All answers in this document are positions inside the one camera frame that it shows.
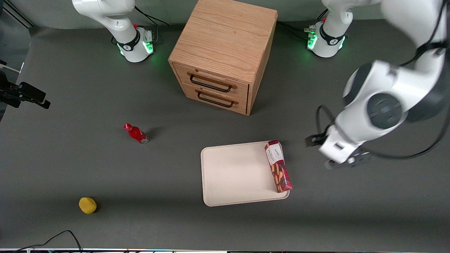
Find long black drawer handle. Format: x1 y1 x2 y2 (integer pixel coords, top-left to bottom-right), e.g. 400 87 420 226
187 72 237 93

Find wooden two-drawer cabinet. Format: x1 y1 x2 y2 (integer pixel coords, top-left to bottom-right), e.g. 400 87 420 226
168 0 278 116

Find black arm base cables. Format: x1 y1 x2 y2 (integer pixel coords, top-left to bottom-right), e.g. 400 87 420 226
277 10 328 40
134 5 170 43

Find black left arm base cables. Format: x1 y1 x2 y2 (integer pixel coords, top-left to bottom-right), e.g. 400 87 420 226
277 10 328 40

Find black right arm base cables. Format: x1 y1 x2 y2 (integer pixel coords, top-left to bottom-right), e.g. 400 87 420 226
134 5 170 43

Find dark metal frame rail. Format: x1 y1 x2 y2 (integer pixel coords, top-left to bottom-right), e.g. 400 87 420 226
0 0 36 28

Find yellow lemon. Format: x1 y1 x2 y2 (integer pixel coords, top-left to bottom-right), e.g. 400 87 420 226
79 197 97 214

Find wooden drawer front, short handle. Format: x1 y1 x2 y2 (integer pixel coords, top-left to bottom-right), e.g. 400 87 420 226
182 83 248 115

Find small red bottle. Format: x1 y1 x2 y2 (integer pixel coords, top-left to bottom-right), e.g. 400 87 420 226
123 123 149 145

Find thin black table cable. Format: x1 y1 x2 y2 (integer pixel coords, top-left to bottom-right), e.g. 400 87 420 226
13 230 83 253

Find short black drawer handle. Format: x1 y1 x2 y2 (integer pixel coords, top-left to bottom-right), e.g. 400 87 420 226
195 89 239 108

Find cream rectangular tray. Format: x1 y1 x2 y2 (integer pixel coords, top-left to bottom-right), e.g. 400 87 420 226
200 140 290 207

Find wooden drawer front, long handle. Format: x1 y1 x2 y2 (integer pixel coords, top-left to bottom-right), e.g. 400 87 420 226
173 63 250 103

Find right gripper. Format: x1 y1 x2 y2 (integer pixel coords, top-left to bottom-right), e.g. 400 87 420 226
0 60 51 109

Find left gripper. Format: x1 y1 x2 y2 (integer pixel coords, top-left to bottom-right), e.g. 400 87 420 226
304 124 374 166

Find red cookie box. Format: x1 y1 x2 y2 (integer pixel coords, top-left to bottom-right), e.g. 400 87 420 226
264 140 293 193

